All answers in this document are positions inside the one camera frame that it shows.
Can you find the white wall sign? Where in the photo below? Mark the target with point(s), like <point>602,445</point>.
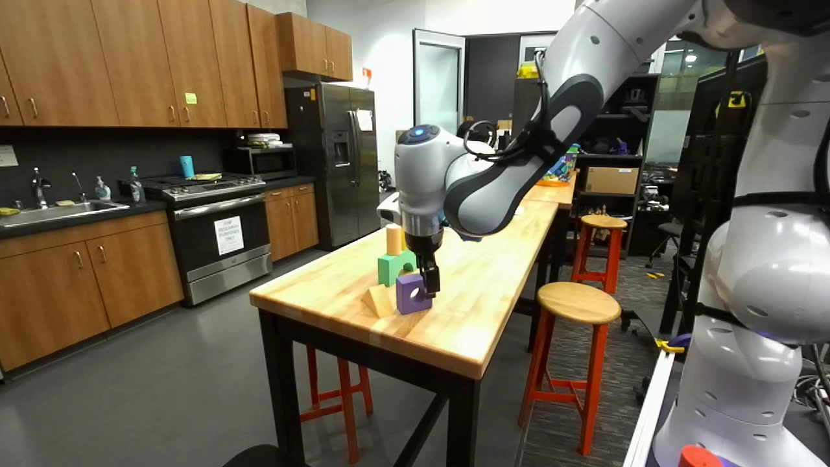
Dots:
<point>8,156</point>

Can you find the black microwave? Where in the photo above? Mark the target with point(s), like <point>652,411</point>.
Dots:
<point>259,162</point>

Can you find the green bridge block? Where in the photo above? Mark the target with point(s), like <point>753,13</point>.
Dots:
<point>389,267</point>

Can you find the red plastic object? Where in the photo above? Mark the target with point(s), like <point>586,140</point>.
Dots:
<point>696,458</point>

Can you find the black metal rack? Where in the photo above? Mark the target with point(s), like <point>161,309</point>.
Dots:
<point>716,189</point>

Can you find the orange cylinder block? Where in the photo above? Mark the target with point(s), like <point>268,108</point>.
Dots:
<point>395,239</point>

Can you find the yellow sticky note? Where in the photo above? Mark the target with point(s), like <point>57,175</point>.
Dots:
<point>191,100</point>

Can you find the narrow wooden base cabinet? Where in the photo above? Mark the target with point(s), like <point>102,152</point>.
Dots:
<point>290,222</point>

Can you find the small wooden wall cabinet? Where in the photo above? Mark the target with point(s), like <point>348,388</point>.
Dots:
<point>315,47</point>

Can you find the wooden stool with orange legs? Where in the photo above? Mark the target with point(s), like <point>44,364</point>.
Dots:
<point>602,222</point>
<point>346,405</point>
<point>578,302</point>

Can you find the grey glass door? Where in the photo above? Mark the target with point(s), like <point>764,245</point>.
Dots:
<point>438,80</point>

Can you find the colourful printed box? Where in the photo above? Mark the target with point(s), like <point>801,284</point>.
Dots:
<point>565,166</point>

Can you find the stainless steel refrigerator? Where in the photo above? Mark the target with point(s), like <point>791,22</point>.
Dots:
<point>337,163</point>

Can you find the wide wooden base cabinet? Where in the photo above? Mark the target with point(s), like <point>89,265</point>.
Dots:
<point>86,287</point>

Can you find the white paper on oven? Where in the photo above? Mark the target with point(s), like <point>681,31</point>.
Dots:
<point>228,235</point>

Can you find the purple block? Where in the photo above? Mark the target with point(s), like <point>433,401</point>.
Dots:
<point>410,297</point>

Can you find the steel kitchen sink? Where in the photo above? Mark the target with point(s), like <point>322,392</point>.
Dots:
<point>61,213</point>

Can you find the stainless steel oven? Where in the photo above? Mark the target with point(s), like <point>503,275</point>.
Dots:
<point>220,275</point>

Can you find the white paper on refrigerator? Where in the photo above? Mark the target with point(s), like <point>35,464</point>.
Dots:
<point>363,121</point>

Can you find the brown cardboard box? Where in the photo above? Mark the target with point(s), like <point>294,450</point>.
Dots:
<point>613,179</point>

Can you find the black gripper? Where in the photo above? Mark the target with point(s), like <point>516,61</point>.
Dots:
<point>424,246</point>

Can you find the blue cup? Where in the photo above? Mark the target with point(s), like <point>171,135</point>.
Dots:
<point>187,166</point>

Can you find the long wooden wall cabinets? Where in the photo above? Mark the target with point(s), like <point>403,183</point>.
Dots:
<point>130,61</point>

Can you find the black round stool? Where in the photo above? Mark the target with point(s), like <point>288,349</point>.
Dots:
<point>259,458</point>

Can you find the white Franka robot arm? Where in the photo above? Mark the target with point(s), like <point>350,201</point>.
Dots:
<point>502,185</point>

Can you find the long wooden table black legs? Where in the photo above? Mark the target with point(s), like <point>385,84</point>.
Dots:
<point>463,424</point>

